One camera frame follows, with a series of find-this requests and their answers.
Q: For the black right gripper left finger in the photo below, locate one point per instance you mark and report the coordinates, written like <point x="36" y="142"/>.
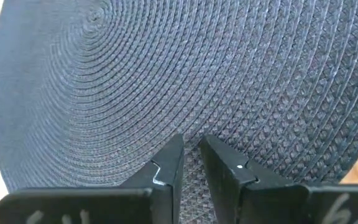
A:
<point x="166" y="177"/>

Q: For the round dark woven placemat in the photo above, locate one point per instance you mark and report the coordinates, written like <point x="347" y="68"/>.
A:
<point x="166" y="77"/>

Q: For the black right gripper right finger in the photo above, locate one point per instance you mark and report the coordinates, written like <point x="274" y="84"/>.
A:
<point x="225" y="177"/>

